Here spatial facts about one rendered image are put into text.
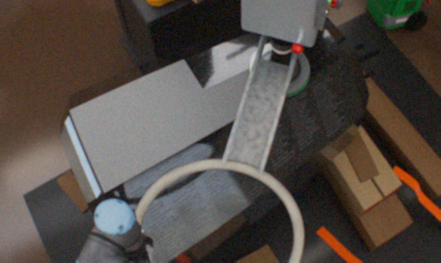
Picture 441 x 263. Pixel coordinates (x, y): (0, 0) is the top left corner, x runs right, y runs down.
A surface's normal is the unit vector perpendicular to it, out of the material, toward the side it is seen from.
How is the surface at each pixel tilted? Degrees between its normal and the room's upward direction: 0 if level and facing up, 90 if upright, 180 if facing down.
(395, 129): 0
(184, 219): 45
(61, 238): 0
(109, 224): 9
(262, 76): 15
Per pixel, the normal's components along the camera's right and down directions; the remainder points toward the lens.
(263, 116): -0.12, -0.25
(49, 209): -0.04, -0.48
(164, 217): 0.34, 0.18
